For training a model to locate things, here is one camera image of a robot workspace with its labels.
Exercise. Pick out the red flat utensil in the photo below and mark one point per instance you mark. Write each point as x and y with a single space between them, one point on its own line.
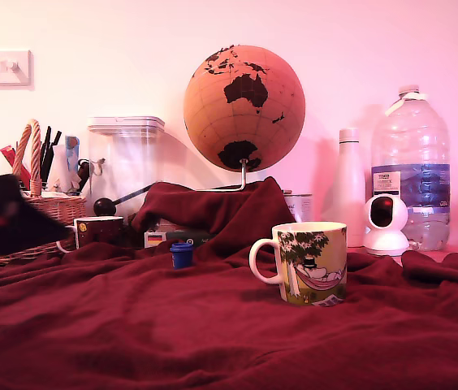
9 156

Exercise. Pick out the white cardboard box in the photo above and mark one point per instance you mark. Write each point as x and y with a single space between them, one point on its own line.
172 226

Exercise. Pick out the blue coffee capsule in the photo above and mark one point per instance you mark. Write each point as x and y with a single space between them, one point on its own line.
181 258

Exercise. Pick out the dark red fleece cloth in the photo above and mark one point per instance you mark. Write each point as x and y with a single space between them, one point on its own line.
172 325

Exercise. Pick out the black thin utensil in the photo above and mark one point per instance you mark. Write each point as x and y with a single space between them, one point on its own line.
55 140
45 154

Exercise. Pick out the large clear water bottle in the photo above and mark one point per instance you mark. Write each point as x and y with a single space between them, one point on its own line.
411 142

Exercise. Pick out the cartoon print mug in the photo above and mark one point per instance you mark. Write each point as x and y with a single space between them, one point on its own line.
314 264

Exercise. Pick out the small white round camera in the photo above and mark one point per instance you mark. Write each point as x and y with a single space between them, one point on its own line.
387 239

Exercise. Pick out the metal tin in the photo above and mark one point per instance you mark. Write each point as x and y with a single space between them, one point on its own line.
300 207

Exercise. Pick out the dark box with flag print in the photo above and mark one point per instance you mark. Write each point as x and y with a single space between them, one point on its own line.
156 239

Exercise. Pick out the black round-headed ladle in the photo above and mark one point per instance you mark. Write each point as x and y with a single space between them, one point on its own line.
105 207

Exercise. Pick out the clear plastic container with lid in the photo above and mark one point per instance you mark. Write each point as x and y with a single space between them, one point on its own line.
131 162

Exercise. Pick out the cork globe on metal stand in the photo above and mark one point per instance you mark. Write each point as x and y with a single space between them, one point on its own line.
245 122

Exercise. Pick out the blue tool with cork disc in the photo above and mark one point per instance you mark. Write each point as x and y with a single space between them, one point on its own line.
72 148

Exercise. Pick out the white slim bottle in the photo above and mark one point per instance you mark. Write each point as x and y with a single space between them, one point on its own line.
348 183

